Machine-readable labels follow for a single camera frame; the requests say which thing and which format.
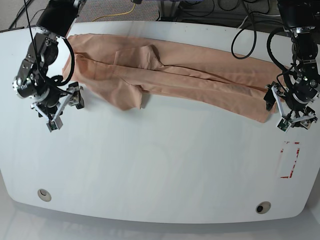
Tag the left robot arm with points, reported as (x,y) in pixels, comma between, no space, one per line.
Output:
(299,18)

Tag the red tape rectangle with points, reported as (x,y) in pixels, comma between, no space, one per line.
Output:
(288,157)

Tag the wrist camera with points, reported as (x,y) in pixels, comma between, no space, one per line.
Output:
(54,125)
(284,125)

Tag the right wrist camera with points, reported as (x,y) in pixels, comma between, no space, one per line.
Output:
(54,125)

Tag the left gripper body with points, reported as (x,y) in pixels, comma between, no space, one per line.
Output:
(292,103)

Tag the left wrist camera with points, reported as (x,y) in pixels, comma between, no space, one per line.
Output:
(284,125)

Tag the peach t-shirt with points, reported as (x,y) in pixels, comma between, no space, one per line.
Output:
(121,69)

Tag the table grommet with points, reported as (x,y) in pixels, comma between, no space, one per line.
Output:
(263,207)
(44,195)

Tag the left table grommet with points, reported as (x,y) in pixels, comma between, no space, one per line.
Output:
(44,195)

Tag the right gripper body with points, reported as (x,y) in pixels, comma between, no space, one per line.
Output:
(48,101)

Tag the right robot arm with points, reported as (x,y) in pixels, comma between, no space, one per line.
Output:
(55,22)

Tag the right table grommet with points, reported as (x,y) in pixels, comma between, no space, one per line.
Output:
(263,207)

